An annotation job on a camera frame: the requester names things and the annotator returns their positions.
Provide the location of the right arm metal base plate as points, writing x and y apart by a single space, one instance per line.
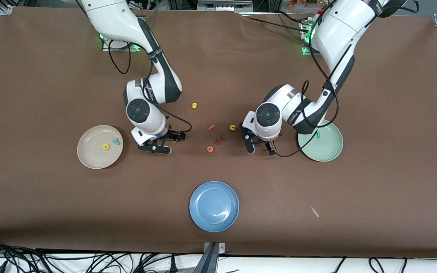
137 48

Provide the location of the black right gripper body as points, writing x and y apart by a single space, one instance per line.
172 134

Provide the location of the yellow foam letter d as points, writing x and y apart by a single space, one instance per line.
104 146

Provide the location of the orange artificial flowers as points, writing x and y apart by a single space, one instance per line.
302 3

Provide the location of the small white paper scrap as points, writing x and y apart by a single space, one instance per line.
314 211

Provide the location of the teal foam letter y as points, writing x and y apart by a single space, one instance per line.
116 142

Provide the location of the pale green round plate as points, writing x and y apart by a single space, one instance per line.
323 148

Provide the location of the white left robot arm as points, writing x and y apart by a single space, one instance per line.
340 30

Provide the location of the beige round plate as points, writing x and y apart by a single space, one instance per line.
93 155

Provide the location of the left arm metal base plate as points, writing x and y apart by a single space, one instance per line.
305 53

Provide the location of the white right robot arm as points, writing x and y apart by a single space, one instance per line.
116 19

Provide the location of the blue round plate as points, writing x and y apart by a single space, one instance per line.
214 206

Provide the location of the black power plug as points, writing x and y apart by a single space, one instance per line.
173 265

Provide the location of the brown table cover sheet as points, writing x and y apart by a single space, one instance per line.
218 68

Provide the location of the aluminium camera mount post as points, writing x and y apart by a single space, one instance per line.
211 259

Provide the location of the grey metal frame bracket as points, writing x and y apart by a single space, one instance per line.
224 5

